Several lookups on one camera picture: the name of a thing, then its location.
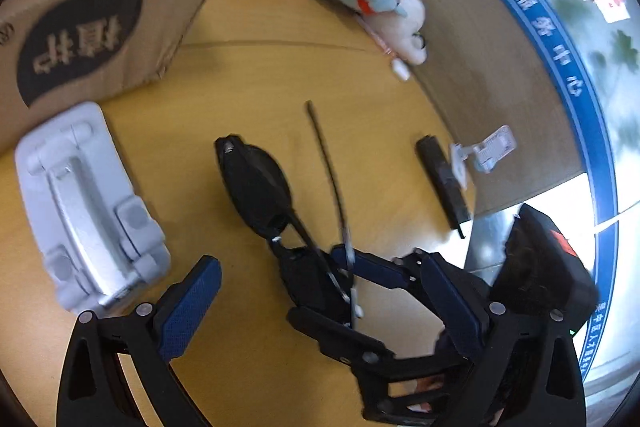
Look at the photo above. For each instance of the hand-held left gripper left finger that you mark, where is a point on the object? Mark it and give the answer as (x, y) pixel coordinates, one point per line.
(192, 307)

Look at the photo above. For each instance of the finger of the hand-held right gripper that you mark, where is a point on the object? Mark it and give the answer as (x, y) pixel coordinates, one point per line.
(380, 272)
(345, 337)

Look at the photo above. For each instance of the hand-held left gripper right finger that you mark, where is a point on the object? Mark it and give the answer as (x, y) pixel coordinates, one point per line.
(450, 302)

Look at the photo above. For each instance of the black sunglasses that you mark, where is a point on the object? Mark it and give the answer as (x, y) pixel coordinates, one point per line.
(255, 182)

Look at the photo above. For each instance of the brown cardboard box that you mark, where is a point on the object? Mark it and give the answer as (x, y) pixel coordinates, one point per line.
(165, 7)

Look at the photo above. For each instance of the wooden desktop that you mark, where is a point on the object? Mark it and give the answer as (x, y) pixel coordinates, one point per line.
(225, 82)

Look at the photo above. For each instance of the black bar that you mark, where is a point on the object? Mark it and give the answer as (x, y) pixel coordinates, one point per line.
(442, 182)

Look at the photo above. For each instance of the white clip sign holder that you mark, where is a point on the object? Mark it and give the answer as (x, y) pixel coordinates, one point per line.
(492, 147)

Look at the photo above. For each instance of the grey folding stand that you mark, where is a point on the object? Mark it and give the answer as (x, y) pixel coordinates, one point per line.
(90, 207)

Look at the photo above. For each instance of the glass partition with blue band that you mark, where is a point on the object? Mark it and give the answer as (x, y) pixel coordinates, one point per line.
(550, 37)

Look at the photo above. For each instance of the cream plush toy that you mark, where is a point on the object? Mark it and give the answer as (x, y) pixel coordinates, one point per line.
(405, 27)

